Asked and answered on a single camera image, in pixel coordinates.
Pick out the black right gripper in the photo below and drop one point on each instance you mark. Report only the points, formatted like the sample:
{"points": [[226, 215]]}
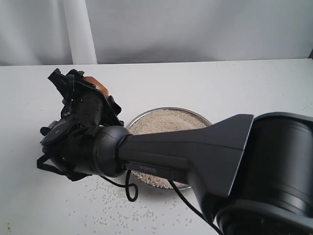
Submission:
{"points": [[86, 107]]}

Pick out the brown wooden cup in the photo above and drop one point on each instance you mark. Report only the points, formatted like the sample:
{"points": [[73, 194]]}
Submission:
{"points": [[98, 85]]}

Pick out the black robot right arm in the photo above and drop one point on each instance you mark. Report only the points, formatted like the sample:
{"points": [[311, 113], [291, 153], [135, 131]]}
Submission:
{"points": [[253, 175]]}

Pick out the round metal rice tray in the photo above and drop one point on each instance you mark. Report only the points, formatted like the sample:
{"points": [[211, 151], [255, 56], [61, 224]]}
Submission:
{"points": [[167, 119]]}

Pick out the white backdrop curtain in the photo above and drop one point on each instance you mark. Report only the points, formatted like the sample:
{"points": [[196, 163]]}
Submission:
{"points": [[45, 32]]}

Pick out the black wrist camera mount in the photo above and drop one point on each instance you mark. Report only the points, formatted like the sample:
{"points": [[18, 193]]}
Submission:
{"points": [[65, 84]]}

